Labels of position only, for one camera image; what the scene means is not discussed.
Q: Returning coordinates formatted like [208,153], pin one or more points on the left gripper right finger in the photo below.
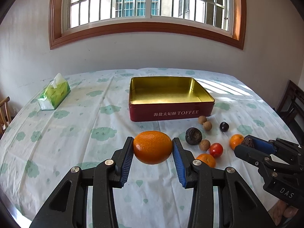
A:
[238,204]

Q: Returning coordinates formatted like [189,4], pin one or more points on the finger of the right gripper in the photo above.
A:
[278,147]
[260,157]

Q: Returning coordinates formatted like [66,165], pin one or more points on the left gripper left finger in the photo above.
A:
[67,204]

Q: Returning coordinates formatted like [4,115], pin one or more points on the round orange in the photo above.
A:
[235,140]

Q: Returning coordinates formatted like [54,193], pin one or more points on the red tomato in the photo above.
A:
[216,150]

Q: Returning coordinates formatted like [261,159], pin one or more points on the small orange mandarin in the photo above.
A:
[207,159]

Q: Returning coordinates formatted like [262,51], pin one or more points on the brown longan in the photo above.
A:
[207,126]
[202,120]
[204,145]

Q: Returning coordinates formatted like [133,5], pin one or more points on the large oval orange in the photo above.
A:
[152,147]

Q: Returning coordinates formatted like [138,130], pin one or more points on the small dark wrinkled fruit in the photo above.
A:
[248,142]

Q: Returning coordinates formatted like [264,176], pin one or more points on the right hand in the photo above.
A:
[284,215]

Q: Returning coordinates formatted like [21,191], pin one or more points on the dark wooden chair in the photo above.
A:
[290,109]

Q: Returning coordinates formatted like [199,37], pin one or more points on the dark purple plum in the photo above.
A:
[224,127]

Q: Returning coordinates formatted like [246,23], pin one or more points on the cloud pattern tablecloth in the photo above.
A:
[40,147]

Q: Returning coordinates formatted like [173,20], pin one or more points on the light wooden chair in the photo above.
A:
[5,115]

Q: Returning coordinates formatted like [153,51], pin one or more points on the green tissue pack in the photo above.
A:
[54,94]

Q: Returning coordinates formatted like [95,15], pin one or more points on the red toffee tin box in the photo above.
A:
[155,98]

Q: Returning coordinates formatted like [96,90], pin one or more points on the wooden framed barred window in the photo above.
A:
[218,20]

